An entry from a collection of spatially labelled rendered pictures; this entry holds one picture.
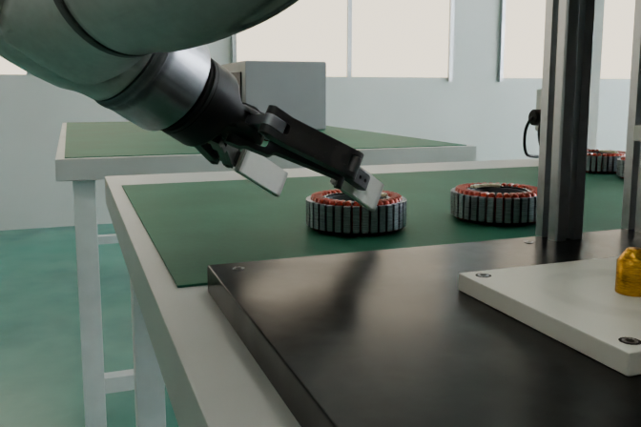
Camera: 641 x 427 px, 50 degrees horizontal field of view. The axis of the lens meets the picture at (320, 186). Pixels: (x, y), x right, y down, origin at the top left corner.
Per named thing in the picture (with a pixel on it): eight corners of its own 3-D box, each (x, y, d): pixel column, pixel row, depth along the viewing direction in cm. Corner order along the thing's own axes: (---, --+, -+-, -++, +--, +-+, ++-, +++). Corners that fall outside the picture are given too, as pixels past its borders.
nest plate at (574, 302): (628, 377, 32) (629, 352, 32) (457, 290, 46) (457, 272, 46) (846, 337, 37) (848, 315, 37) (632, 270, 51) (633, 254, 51)
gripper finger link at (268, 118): (231, 109, 62) (233, 89, 56) (284, 130, 62) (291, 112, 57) (220, 132, 61) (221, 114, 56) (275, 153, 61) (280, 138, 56)
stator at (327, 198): (362, 242, 69) (362, 206, 68) (285, 227, 76) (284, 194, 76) (425, 226, 77) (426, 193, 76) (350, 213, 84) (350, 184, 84)
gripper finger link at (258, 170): (237, 171, 71) (233, 170, 72) (279, 197, 76) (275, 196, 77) (248, 145, 72) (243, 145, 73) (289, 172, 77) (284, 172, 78)
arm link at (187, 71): (117, 7, 58) (170, 46, 62) (71, 102, 55) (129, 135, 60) (181, -3, 51) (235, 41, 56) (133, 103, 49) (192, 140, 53)
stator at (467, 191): (567, 224, 78) (568, 192, 78) (479, 230, 75) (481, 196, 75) (512, 208, 89) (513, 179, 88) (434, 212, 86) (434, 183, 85)
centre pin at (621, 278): (631, 298, 40) (634, 253, 40) (608, 289, 42) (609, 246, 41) (657, 294, 41) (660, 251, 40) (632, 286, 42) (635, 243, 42)
